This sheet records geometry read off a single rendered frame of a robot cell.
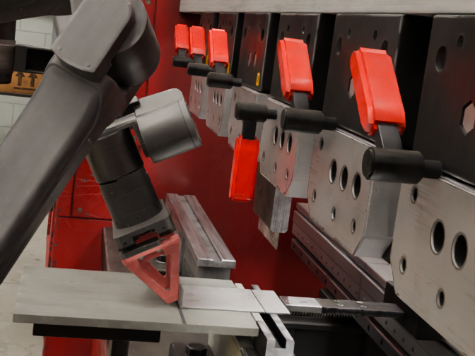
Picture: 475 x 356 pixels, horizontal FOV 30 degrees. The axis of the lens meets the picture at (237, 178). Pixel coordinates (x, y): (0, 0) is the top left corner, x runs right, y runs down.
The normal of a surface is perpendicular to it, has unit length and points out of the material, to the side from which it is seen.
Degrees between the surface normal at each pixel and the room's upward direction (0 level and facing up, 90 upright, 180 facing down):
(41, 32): 90
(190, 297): 0
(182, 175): 90
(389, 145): 40
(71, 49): 67
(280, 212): 90
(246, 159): 91
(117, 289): 0
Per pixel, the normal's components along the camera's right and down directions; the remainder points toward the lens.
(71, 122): -0.07, -0.13
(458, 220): -0.98, -0.09
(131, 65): 0.39, 0.89
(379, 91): 0.21, -0.64
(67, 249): 0.18, 0.18
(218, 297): 0.12, -0.98
